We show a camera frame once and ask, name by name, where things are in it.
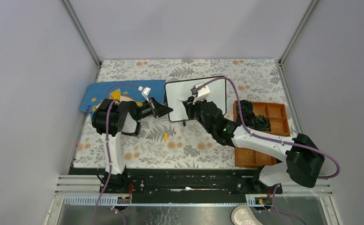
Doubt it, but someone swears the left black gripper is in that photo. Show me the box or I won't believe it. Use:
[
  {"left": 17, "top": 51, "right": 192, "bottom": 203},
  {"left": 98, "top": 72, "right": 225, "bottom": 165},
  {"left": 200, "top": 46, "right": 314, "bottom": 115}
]
[{"left": 134, "top": 96, "right": 172, "bottom": 121}]

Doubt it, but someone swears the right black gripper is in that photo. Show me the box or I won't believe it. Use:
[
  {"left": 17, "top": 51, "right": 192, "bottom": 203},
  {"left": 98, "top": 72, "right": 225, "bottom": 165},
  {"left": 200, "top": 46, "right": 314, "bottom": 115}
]
[{"left": 183, "top": 95, "right": 213, "bottom": 134}]

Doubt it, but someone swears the small black-framed whiteboard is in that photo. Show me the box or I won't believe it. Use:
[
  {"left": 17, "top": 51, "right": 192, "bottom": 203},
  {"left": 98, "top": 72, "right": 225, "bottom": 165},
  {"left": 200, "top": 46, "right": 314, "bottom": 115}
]
[{"left": 164, "top": 77, "right": 227, "bottom": 122}]

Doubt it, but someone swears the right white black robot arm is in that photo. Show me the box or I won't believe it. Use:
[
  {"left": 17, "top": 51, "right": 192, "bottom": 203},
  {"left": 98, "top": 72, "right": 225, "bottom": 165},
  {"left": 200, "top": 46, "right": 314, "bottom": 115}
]
[{"left": 182, "top": 97, "right": 325, "bottom": 193}]

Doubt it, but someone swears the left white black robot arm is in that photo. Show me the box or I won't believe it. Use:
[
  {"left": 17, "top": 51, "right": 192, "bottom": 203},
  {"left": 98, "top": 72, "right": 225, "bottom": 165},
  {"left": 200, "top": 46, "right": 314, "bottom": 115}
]
[{"left": 91, "top": 97, "right": 173, "bottom": 193}]

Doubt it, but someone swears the rolled dark tie top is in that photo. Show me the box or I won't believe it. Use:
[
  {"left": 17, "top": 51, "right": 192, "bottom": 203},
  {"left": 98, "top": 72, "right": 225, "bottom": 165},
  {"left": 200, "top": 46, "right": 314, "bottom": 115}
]
[{"left": 236, "top": 100, "right": 253, "bottom": 114}]

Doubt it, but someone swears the blue cartoon print cloth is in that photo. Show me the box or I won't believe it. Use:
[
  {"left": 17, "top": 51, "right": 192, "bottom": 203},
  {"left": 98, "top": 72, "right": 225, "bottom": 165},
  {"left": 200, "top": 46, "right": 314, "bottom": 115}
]
[{"left": 80, "top": 80, "right": 166, "bottom": 114}]

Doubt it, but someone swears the rolled dark tie right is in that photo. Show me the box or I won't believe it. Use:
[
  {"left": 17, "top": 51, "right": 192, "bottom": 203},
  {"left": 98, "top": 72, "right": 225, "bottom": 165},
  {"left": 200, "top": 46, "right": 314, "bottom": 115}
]
[{"left": 254, "top": 115, "right": 271, "bottom": 131}]

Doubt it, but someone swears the orange wooden compartment tray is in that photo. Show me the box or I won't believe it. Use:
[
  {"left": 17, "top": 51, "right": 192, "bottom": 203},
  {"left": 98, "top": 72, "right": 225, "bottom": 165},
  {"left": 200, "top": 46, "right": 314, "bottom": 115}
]
[{"left": 233, "top": 101, "right": 290, "bottom": 168}]

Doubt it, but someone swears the grey speckled oval object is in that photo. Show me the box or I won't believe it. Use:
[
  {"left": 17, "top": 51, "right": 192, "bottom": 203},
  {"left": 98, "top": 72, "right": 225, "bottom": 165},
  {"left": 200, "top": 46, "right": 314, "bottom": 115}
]
[{"left": 230, "top": 205, "right": 262, "bottom": 225}]

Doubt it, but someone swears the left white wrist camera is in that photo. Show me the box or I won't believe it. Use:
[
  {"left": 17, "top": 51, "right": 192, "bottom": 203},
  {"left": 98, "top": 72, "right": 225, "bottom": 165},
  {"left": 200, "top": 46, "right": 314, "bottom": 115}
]
[{"left": 138, "top": 86, "right": 151, "bottom": 101}]

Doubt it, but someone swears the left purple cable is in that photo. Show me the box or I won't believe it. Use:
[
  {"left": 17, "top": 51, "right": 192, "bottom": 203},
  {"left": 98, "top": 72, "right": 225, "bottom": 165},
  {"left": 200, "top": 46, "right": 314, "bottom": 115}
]
[{"left": 91, "top": 83, "right": 142, "bottom": 225}]

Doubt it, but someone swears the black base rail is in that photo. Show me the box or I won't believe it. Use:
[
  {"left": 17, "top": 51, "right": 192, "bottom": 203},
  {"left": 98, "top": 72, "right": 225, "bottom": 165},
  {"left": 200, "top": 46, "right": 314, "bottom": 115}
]
[{"left": 97, "top": 168, "right": 274, "bottom": 204}]

